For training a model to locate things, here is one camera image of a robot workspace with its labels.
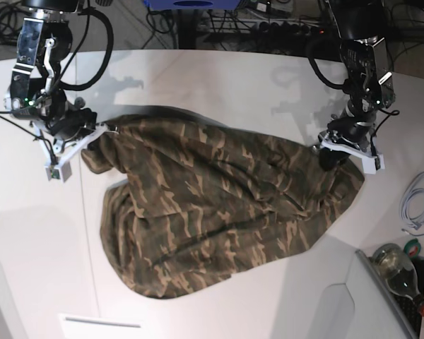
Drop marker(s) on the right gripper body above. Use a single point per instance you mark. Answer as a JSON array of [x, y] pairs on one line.
[[64, 124]]

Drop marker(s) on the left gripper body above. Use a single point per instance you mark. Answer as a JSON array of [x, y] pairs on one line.
[[349, 133]]

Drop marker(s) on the camouflage t-shirt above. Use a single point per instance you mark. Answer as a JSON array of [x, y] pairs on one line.
[[202, 202]]

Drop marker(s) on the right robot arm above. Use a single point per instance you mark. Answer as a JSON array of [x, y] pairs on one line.
[[37, 91]]

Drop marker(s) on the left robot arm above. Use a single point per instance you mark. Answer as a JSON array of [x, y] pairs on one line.
[[361, 27]]

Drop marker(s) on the green tape roll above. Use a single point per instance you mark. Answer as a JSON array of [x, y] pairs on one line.
[[412, 248]]

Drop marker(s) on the clear plastic bottle red cap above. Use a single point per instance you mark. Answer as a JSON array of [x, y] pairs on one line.
[[399, 274]]

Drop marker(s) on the black power strip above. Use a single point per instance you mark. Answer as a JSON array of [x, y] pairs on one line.
[[282, 29]]

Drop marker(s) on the blue bin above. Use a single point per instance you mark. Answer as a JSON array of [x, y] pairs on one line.
[[160, 5]]

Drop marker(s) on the black mesh tray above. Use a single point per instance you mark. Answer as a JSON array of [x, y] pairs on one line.
[[407, 306]]

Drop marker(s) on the white paper label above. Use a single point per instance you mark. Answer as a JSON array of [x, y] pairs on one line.
[[79, 327]]

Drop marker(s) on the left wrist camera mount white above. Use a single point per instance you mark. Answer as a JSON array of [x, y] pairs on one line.
[[353, 152]]

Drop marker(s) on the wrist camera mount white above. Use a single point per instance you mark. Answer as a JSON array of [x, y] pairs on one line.
[[353, 152], [60, 151]]

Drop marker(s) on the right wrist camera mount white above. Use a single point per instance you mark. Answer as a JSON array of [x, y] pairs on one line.
[[60, 151]]

